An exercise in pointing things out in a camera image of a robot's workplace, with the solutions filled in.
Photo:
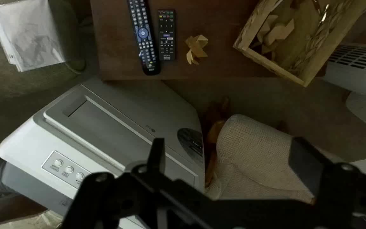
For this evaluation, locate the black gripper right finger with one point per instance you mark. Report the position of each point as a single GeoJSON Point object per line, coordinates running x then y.
{"type": "Point", "coordinates": [317, 170]}

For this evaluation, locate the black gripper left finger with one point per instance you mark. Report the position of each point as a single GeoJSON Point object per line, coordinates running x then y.
{"type": "Point", "coordinates": [157, 156]}

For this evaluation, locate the white portable air conditioner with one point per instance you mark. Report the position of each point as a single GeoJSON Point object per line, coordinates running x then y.
{"type": "Point", "coordinates": [101, 127]}

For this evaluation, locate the white tower air cooler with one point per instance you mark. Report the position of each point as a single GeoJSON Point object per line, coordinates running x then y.
{"type": "Point", "coordinates": [346, 67]}

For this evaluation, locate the beige armchair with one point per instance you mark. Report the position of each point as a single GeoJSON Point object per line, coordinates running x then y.
{"type": "Point", "coordinates": [250, 159]}

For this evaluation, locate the small wooden puzzle piece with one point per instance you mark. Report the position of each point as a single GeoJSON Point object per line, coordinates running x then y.
{"type": "Point", "coordinates": [196, 48]}

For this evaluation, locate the wooden box of blocks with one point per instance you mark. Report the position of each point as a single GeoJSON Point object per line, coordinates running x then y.
{"type": "Point", "coordinates": [294, 38]}

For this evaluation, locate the dark wooden side table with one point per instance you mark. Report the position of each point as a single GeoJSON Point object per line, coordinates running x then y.
{"type": "Point", "coordinates": [220, 20]}

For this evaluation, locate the short black remote control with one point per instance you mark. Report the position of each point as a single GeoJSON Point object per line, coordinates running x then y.
{"type": "Point", "coordinates": [167, 33]}

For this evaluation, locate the long black remote control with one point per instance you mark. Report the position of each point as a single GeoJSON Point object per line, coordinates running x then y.
{"type": "Point", "coordinates": [144, 36]}

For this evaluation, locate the clear plastic document sleeve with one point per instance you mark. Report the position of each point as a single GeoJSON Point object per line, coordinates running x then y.
{"type": "Point", "coordinates": [29, 34]}

